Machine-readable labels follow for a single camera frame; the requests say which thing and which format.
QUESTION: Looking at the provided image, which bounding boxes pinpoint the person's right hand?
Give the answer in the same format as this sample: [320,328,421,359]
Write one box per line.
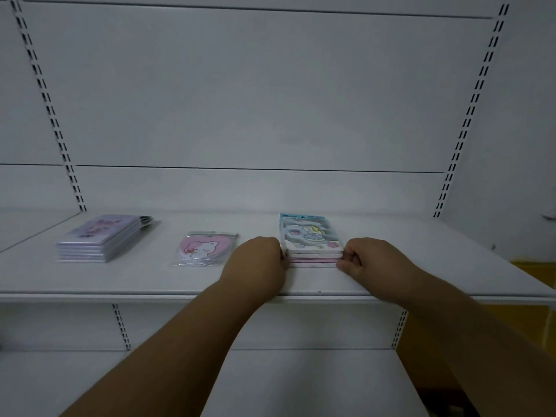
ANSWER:
[336,237,425,307]

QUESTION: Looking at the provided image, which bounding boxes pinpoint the person's left hand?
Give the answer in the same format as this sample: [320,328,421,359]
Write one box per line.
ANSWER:
[218,236,290,298]

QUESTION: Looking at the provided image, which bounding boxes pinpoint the pink heart bear packet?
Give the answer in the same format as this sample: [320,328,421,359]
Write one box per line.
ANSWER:
[171,231,240,269]

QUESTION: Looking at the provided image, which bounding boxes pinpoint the stack of teal pink packets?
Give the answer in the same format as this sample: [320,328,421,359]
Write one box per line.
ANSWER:
[277,212,346,269]

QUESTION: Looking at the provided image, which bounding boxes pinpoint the purple cartoon packets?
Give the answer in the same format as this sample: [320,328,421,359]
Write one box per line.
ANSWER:
[54,214,154,264]

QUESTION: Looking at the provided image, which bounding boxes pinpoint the person's right forearm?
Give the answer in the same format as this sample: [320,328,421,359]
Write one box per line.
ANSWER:
[395,269,556,417]

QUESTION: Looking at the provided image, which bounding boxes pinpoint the person's left forearm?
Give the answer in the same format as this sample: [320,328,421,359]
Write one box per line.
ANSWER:
[60,277,270,417]

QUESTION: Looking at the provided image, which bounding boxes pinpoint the white slotted upright rail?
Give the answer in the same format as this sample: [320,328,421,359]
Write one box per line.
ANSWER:
[8,0,132,352]
[390,0,513,350]

